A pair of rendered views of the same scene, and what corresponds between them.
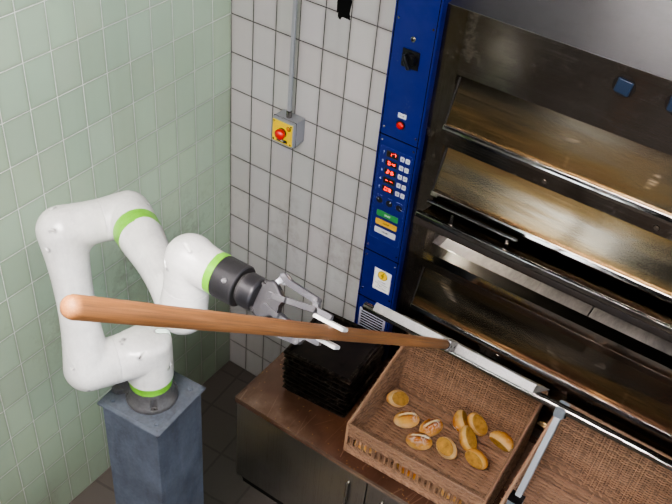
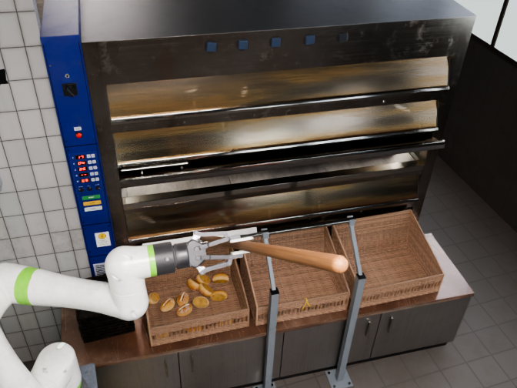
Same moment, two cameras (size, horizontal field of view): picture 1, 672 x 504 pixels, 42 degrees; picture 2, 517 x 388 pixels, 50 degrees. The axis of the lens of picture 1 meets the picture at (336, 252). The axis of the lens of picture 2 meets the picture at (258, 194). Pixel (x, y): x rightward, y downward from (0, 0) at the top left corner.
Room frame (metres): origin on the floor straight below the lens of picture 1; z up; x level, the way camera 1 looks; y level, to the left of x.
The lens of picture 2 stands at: (0.37, 0.85, 3.11)
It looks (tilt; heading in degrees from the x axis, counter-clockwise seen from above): 38 degrees down; 313
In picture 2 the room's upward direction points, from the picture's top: 3 degrees clockwise
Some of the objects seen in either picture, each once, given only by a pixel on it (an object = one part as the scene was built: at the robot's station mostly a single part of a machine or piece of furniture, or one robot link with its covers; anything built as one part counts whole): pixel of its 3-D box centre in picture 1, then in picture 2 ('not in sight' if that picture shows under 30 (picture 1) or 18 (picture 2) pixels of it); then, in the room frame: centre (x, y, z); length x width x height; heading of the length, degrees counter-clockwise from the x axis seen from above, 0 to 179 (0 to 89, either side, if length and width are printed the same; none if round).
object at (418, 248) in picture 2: not in sight; (385, 256); (1.47, -1.48, 0.72); 0.56 x 0.49 x 0.28; 61
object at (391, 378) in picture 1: (444, 420); (191, 288); (2.08, -0.45, 0.72); 0.56 x 0.49 x 0.28; 61
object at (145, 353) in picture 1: (144, 358); (58, 372); (1.65, 0.50, 1.36); 0.16 x 0.13 x 0.19; 120
